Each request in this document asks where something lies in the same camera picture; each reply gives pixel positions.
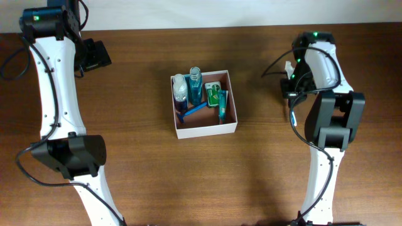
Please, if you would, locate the green white toothpaste tube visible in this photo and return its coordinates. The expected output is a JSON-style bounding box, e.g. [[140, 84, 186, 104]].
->
[[219, 90, 228, 125]]

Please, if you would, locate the green soap box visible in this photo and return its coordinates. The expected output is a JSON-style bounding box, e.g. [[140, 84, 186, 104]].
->
[[204, 81, 221, 108]]

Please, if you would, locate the teal mouthwash bottle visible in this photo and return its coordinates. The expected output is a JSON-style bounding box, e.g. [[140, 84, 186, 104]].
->
[[189, 67, 202, 106]]

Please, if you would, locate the blue disposable razor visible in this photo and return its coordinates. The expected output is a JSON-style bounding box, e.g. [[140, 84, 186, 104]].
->
[[176, 101, 208, 124]]

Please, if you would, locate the blue white toothbrush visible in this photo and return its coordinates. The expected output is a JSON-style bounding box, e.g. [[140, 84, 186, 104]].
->
[[291, 111, 297, 127]]

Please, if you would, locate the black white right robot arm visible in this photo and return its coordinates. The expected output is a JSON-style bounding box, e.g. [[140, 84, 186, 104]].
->
[[280, 31, 366, 225]]

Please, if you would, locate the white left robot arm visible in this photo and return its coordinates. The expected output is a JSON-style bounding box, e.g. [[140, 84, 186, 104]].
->
[[16, 0, 126, 225]]

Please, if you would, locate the purple foam pump bottle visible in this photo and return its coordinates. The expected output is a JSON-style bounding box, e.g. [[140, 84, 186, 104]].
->
[[173, 74, 188, 112]]

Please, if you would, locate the white open cardboard box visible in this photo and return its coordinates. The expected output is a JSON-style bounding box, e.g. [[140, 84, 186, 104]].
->
[[171, 70, 238, 139]]

